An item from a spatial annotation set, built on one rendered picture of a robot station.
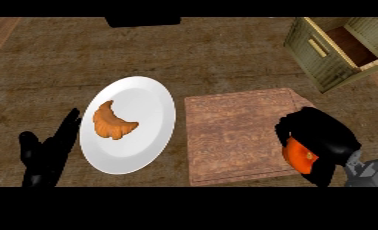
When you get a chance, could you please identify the black appliance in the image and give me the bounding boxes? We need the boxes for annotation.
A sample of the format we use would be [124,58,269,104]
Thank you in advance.
[103,17,183,29]

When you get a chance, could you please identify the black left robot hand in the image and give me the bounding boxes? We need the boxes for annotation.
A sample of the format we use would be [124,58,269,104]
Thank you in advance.
[18,107,83,188]

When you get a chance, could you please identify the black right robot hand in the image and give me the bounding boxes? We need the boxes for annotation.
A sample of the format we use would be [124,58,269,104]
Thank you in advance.
[273,106,363,188]

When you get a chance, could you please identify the orange squash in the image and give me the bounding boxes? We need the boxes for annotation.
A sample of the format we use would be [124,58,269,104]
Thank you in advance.
[282,136,320,175]

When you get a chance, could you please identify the brown wooden cutting board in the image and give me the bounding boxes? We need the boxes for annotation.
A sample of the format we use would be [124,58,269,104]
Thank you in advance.
[183,87,316,187]

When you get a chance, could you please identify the golden brown croissant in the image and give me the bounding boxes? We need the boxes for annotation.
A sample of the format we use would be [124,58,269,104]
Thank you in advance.
[91,100,140,141]

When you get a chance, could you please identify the white oval plate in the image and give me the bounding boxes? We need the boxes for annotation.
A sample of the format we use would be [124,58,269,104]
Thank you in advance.
[78,75,177,176]

